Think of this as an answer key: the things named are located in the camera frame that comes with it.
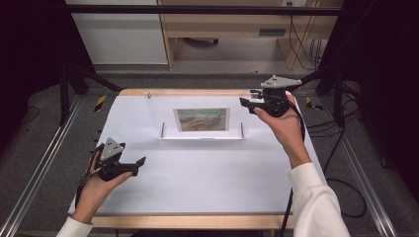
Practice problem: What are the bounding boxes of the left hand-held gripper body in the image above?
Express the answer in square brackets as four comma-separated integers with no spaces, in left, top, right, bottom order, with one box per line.
[93,137,133,183]

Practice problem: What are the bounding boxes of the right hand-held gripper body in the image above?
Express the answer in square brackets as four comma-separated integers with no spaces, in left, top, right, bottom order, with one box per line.
[249,74,303,119]

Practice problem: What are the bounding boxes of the picture card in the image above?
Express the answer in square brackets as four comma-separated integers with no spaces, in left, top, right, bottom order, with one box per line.
[173,107,231,133]

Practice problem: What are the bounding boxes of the clear acrylic photo frame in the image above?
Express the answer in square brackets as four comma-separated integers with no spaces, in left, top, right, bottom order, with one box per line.
[143,91,254,141]

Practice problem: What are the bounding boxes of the person's right hand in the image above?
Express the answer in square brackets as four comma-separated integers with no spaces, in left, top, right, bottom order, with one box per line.
[253,91,313,170]

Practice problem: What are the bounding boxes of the person's left hand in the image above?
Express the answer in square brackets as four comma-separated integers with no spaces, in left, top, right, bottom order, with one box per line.
[71,151,133,225]

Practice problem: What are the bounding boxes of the black metal stand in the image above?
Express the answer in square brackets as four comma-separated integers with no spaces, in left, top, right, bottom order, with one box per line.
[286,64,348,128]
[58,61,124,126]

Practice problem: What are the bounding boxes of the wooden desk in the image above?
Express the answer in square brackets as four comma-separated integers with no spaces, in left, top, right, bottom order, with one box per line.
[157,0,344,71]

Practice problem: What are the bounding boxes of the wooden table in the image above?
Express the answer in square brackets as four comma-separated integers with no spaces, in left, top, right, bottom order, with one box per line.
[69,88,297,230]

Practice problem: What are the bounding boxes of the black curtain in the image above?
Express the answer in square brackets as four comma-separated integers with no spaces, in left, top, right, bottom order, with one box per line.
[324,0,419,201]
[0,0,97,156]

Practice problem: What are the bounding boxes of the white cabinet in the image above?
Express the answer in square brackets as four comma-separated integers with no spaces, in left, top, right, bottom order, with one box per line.
[64,0,169,66]

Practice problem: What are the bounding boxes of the yellow-handled clamp right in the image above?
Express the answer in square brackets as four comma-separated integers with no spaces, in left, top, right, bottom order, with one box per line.
[304,96,324,112]

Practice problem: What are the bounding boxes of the yellow-handled clamp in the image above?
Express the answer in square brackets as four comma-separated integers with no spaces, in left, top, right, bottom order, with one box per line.
[93,94,108,114]
[304,96,324,112]

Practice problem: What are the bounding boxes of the yellow-handled clamp left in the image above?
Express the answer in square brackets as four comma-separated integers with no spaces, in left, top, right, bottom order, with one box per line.
[93,94,108,114]

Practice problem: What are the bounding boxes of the left hand-held gripper black cable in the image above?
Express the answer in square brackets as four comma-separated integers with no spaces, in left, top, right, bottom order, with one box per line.
[74,147,102,209]

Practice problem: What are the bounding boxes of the black hanging cables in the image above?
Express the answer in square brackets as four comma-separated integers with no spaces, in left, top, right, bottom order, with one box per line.
[288,0,328,71]

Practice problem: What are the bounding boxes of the aluminium floor rail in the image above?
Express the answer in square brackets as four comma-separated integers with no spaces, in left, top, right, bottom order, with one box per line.
[0,94,84,237]
[319,95,399,237]

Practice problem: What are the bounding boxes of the thin black floor cable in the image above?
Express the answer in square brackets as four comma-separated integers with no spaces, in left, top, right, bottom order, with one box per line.
[21,105,41,125]

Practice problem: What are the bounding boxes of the black horizontal frame bar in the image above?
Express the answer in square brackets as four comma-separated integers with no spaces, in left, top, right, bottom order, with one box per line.
[64,4,342,17]

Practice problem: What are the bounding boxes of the black floor cables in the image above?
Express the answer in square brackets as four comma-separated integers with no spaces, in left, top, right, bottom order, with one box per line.
[305,97,368,219]

